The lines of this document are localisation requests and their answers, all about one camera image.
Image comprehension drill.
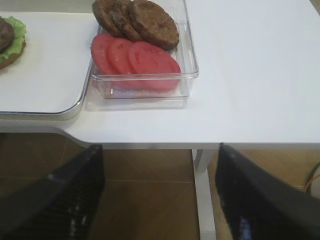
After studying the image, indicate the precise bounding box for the red tomato slice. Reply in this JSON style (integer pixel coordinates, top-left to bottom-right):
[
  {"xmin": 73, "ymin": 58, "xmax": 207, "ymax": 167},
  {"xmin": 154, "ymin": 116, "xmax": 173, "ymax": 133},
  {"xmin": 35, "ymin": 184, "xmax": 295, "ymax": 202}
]
[
  {"xmin": 114, "ymin": 41, "xmax": 181, "ymax": 92},
  {"xmin": 107, "ymin": 38, "xmax": 134, "ymax": 75},
  {"xmin": 91, "ymin": 33, "xmax": 116, "ymax": 75}
]

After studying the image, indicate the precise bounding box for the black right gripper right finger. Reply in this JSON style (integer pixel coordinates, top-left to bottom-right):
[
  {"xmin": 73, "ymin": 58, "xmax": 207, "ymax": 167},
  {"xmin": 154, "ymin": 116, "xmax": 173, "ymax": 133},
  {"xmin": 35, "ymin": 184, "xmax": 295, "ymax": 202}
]
[{"xmin": 215, "ymin": 143, "xmax": 320, "ymax": 240}]

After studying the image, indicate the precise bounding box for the green lettuce leaf on burger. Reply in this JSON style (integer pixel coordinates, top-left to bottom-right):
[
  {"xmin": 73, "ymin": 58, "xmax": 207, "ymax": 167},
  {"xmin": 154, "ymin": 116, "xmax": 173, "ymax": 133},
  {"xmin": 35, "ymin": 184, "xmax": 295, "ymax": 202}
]
[{"xmin": 0, "ymin": 16, "xmax": 27, "ymax": 60}]

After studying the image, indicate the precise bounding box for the bottom bun of burger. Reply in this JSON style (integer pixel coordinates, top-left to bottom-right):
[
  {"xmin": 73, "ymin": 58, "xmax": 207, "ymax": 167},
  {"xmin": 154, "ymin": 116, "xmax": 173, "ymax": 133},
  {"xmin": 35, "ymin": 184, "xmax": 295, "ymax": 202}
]
[{"xmin": 0, "ymin": 41, "xmax": 26, "ymax": 69}]

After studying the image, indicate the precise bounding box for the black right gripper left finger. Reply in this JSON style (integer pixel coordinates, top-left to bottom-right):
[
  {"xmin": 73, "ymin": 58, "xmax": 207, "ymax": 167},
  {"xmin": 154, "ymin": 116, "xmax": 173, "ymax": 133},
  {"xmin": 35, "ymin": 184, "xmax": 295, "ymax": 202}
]
[{"xmin": 0, "ymin": 145, "xmax": 105, "ymax": 240}]

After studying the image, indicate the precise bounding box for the orange cable on floor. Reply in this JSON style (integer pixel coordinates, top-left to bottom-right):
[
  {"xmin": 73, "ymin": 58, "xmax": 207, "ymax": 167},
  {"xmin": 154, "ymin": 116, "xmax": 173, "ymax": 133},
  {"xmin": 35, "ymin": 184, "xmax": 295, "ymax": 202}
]
[{"xmin": 303, "ymin": 161, "xmax": 320, "ymax": 193}]

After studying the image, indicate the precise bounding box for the white table leg right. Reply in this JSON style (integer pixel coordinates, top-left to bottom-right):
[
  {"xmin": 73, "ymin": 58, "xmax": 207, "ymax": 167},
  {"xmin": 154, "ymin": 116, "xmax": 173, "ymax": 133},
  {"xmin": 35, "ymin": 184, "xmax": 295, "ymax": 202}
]
[{"xmin": 191, "ymin": 149, "xmax": 216, "ymax": 240}]

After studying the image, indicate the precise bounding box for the brown meat patty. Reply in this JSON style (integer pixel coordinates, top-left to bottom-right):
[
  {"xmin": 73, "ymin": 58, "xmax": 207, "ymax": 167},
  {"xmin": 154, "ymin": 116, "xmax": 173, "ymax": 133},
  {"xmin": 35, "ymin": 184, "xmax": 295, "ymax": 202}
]
[
  {"xmin": 109, "ymin": 0, "xmax": 144, "ymax": 42},
  {"xmin": 128, "ymin": 0, "xmax": 180, "ymax": 51},
  {"xmin": 91, "ymin": 0, "xmax": 126, "ymax": 38}
]

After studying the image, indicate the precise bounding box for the red tomato slice front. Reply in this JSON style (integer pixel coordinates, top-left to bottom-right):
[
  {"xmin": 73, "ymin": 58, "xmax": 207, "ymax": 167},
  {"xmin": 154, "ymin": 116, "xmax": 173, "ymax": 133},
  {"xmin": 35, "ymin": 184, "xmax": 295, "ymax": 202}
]
[{"xmin": 114, "ymin": 41, "xmax": 181, "ymax": 92}]

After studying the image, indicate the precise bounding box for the brown meat patty front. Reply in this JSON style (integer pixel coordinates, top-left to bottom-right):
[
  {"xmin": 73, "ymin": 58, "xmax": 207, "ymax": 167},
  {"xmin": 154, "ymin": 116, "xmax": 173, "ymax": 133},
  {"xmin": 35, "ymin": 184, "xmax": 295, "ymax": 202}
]
[{"xmin": 128, "ymin": 0, "xmax": 180, "ymax": 51}]

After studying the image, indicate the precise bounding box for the brown patty on burger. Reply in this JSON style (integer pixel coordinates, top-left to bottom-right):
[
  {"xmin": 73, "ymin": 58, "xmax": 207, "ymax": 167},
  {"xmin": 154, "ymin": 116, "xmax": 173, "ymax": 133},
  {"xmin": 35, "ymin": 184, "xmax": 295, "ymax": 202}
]
[{"xmin": 0, "ymin": 18, "xmax": 15, "ymax": 53}]

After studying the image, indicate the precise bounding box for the red tomato slice back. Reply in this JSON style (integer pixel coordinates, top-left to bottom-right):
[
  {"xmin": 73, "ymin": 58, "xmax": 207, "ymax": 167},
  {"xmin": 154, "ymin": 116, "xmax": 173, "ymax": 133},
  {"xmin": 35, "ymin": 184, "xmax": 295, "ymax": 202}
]
[{"xmin": 91, "ymin": 33, "xmax": 116, "ymax": 75}]

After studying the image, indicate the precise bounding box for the brown meat patty back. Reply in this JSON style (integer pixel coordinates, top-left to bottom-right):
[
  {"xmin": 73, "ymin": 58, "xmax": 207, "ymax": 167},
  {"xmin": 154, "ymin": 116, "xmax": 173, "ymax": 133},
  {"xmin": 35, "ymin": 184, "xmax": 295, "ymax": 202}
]
[{"xmin": 91, "ymin": 0, "xmax": 126, "ymax": 38}]

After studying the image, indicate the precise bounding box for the clear patty and tomato box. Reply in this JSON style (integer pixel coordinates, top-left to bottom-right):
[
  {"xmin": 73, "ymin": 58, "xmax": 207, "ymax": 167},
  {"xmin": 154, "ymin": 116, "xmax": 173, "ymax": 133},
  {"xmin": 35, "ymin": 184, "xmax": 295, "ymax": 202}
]
[{"xmin": 90, "ymin": 0, "xmax": 199, "ymax": 100}]

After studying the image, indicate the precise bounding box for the white serving tray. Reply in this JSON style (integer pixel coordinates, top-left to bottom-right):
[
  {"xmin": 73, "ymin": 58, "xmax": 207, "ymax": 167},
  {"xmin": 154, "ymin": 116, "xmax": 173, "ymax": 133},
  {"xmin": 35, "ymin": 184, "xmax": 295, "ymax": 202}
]
[{"xmin": 0, "ymin": 11, "xmax": 98, "ymax": 120}]

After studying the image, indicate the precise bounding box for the brown meat patty middle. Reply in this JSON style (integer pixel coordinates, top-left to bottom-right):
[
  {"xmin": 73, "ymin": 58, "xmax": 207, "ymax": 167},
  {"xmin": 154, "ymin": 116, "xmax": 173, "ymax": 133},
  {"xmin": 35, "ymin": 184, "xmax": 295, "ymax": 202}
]
[{"xmin": 109, "ymin": 0, "xmax": 144, "ymax": 42}]

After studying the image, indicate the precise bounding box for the red tomato slice middle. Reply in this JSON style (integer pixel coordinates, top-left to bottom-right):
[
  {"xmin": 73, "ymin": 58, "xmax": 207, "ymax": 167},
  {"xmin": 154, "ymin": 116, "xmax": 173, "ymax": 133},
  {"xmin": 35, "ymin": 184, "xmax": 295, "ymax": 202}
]
[{"xmin": 107, "ymin": 38, "xmax": 134, "ymax": 75}]

